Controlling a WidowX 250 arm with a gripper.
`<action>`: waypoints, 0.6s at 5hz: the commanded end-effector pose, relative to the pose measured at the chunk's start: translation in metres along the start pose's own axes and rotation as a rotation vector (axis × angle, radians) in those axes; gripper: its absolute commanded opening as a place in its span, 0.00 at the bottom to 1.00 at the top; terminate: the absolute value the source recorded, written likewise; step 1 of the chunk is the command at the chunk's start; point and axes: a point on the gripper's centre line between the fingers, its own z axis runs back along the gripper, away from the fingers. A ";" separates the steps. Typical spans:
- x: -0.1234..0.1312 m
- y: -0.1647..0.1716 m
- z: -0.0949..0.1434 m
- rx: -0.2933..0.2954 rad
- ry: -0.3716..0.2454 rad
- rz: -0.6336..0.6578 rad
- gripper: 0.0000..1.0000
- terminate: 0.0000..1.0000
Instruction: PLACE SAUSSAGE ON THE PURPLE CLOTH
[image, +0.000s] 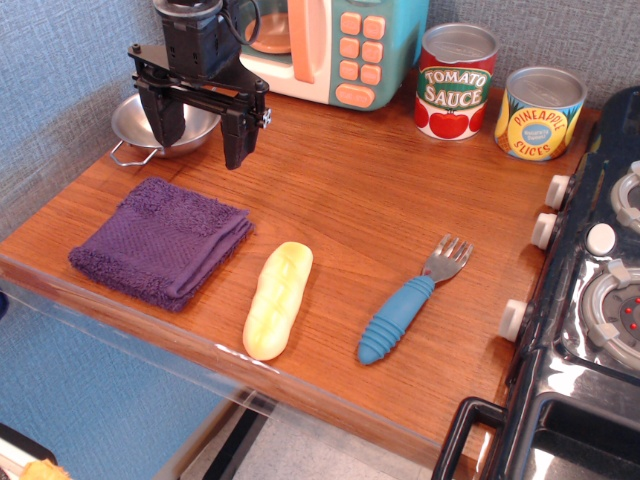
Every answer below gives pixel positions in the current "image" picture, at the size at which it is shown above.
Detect yellow toy sausage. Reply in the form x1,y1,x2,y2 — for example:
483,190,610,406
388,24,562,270
243,242,314,361

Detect pineapple slices can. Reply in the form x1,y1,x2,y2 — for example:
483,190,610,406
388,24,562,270
494,66,587,162

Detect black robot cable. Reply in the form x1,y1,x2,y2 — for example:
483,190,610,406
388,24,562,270
219,0,262,47

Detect orange fuzzy object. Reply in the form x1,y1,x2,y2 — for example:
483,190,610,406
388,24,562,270
19,459,71,480

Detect black toy stove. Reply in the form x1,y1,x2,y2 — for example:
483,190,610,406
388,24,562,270
433,87,639,479

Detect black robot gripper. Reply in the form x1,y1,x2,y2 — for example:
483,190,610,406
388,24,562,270
128,10,271,170

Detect folded purple cloth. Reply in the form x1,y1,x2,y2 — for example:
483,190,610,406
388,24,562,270
69,177,254,312

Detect tomato sauce can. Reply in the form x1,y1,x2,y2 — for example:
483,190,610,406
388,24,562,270
414,23,498,141

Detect small metal bowl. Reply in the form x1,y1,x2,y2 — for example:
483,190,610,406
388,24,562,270
109,94,220,167

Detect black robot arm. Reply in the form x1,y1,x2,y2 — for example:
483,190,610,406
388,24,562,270
128,1,271,170

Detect teal toy microwave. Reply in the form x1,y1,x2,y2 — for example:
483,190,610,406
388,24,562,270
240,0,429,111

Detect blue handled metal fork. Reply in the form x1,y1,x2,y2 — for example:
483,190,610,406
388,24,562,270
357,234,474,365

